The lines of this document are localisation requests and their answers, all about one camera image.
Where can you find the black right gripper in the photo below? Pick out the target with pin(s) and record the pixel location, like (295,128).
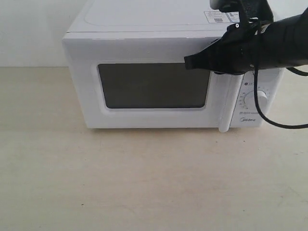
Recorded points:
(232,54)

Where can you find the white microwave door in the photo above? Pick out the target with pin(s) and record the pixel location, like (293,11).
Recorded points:
(143,83)

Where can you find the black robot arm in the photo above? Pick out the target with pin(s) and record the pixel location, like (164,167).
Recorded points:
(279,44)

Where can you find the white printed paper label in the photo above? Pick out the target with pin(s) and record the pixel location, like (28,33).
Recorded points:
(217,17)

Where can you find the white microwave oven body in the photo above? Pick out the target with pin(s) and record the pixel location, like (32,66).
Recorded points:
(165,19)

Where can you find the lower white timer knob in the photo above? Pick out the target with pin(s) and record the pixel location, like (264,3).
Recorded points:
(249,99)

